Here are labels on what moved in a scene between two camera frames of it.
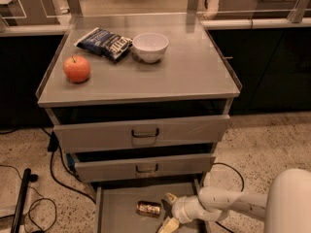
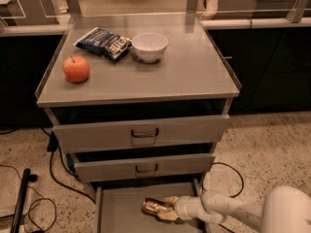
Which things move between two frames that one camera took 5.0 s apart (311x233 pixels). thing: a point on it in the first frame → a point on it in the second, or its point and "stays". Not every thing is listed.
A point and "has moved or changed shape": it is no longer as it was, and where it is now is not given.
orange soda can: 148,208 has moved or changed shape
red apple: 77,69 stays
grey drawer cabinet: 140,101 stays
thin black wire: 40,197 stays
